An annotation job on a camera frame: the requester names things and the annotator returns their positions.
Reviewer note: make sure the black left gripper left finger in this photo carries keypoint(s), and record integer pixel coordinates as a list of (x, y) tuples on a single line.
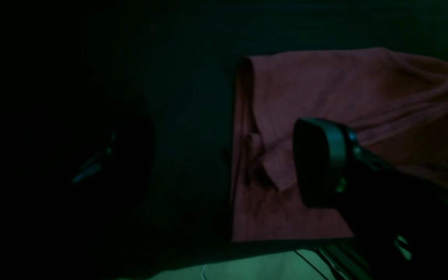
[(49, 224)]

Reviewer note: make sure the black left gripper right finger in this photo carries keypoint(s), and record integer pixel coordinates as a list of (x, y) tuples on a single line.
[(400, 220)]

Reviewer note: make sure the red long-sleeve shirt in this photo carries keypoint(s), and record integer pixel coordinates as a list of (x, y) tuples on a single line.
[(298, 118)]

